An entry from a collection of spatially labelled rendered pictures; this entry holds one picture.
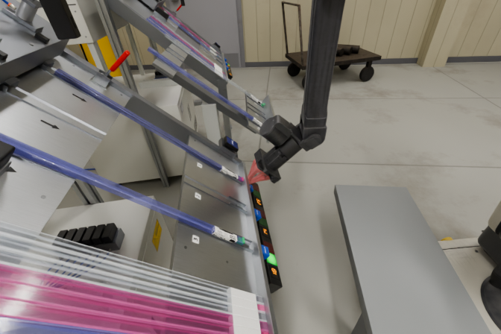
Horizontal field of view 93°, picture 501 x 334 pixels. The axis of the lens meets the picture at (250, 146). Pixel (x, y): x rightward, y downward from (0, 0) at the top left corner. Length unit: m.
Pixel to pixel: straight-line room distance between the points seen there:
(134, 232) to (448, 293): 0.83
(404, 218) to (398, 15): 3.71
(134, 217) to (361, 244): 0.69
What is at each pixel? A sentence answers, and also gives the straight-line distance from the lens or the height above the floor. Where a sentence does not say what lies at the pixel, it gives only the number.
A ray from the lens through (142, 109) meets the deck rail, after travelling 0.70.
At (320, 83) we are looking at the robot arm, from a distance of 0.56.
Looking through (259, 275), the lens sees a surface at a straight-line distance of 0.55.
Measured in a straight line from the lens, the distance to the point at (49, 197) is 0.42.
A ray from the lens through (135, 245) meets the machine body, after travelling 0.80.
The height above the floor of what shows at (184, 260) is 0.84.
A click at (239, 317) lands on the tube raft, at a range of 0.48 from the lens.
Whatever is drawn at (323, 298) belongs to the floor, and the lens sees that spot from 1.34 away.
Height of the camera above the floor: 1.22
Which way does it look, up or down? 35 degrees down
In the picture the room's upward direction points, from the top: 4 degrees counter-clockwise
